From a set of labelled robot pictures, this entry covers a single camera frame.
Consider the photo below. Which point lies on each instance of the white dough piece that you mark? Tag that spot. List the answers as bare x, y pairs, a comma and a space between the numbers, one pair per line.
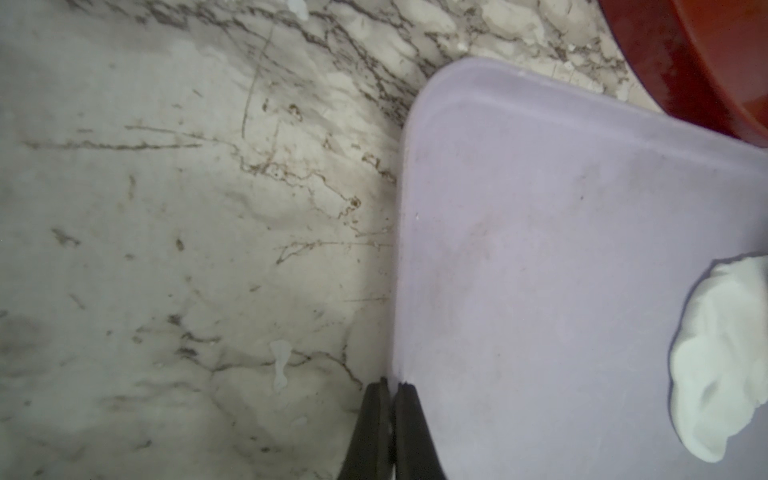
718, 359

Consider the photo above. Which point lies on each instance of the red round tray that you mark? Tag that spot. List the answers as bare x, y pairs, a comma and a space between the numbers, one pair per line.
701, 61

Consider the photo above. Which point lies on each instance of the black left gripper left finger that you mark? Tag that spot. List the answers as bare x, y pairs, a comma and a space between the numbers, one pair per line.
369, 454

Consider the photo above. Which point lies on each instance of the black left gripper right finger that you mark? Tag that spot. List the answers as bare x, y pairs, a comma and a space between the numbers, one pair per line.
415, 455

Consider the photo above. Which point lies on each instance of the lavender silicone mat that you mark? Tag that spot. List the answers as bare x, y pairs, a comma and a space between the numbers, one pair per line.
548, 238

